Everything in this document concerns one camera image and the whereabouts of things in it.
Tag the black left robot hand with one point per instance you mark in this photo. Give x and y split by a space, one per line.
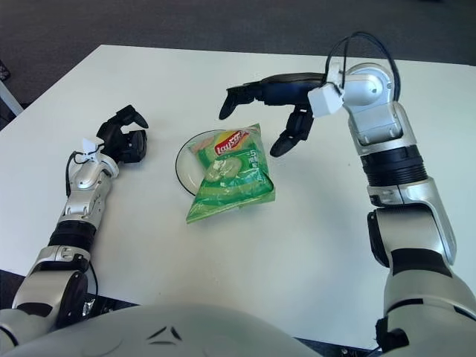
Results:
111 137

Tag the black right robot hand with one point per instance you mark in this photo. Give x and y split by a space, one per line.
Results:
290 89

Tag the green potato chips bag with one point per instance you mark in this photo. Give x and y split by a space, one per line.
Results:
230 178

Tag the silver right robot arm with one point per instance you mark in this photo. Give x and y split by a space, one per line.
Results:
379 115

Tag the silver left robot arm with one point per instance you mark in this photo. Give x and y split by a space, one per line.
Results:
82 201

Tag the white plate with black rim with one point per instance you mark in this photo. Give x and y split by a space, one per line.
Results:
186 167

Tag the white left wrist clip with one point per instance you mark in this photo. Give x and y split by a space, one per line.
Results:
89 148

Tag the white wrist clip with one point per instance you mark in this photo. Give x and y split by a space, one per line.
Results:
325 100
89 148

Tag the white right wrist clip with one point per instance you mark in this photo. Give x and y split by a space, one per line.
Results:
325 100

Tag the black floor device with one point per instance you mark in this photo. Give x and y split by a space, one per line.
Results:
3 68

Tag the grey robot torso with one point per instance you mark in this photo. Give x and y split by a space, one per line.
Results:
167 334

